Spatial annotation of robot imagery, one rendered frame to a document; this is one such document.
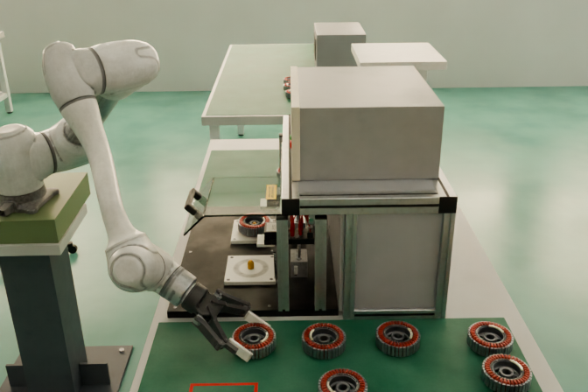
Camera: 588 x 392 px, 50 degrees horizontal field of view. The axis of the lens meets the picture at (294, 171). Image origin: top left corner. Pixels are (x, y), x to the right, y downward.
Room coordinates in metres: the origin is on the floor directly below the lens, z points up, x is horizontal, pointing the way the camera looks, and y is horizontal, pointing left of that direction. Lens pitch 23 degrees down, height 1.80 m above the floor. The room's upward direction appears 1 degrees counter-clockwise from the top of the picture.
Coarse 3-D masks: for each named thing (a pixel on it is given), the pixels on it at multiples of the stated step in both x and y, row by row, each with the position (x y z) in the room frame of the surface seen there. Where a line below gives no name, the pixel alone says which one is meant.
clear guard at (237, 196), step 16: (208, 192) 1.58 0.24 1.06; (224, 192) 1.57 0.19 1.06; (240, 192) 1.57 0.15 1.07; (256, 192) 1.57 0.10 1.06; (208, 208) 1.47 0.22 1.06; (224, 208) 1.47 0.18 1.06; (240, 208) 1.47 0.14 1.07; (256, 208) 1.47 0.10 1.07; (272, 208) 1.47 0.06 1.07; (192, 224) 1.44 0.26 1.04
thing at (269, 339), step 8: (240, 328) 1.34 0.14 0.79; (248, 328) 1.34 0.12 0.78; (256, 328) 1.34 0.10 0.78; (264, 328) 1.34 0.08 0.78; (272, 328) 1.34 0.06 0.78; (232, 336) 1.31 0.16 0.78; (240, 336) 1.31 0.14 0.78; (248, 336) 1.32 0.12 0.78; (256, 336) 1.32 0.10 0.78; (264, 336) 1.33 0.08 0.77; (272, 336) 1.30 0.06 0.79; (240, 344) 1.27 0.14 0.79; (248, 344) 1.28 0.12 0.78; (256, 344) 1.28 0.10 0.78; (264, 344) 1.27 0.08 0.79; (272, 344) 1.28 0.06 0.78; (256, 352) 1.26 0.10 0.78; (264, 352) 1.26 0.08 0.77
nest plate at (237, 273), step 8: (232, 256) 1.70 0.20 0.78; (240, 256) 1.70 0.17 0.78; (248, 256) 1.70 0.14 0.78; (256, 256) 1.70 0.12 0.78; (264, 256) 1.70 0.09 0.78; (272, 256) 1.70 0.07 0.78; (232, 264) 1.66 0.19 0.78; (240, 264) 1.66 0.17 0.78; (256, 264) 1.66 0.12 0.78; (264, 264) 1.65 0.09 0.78; (272, 264) 1.65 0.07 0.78; (232, 272) 1.61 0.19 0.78; (240, 272) 1.61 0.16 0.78; (248, 272) 1.61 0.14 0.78; (256, 272) 1.61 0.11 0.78; (264, 272) 1.61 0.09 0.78; (272, 272) 1.61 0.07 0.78; (224, 280) 1.57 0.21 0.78; (232, 280) 1.57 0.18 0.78; (240, 280) 1.57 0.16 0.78; (248, 280) 1.57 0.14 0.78; (256, 280) 1.57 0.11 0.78; (264, 280) 1.57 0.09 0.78; (272, 280) 1.57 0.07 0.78
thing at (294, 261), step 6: (294, 252) 1.65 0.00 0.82; (306, 252) 1.65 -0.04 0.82; (294, 258) 1.62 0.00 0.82; (306, 258) 1.62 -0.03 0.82; (294, 264) 1.60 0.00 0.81; (300, 264) 1.60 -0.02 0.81; (306, 264) 1.60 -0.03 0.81; (300, 270) 1.60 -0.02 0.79; (306, 270) 1.60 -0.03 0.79; (294, 276) 1.60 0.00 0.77; (300, 276) 1.60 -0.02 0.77; (306, 276) 1.60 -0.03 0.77
